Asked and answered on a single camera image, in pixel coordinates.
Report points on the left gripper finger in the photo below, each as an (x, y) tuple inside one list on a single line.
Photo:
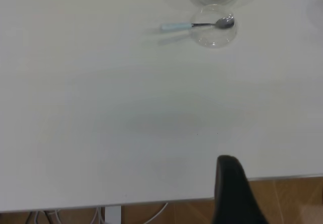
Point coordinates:
[(232, 196)]

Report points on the white table leg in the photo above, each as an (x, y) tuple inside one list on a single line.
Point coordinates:
[(113, 215)]

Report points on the shallow clear glass dish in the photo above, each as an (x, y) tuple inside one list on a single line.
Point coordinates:
[(214, 38)]

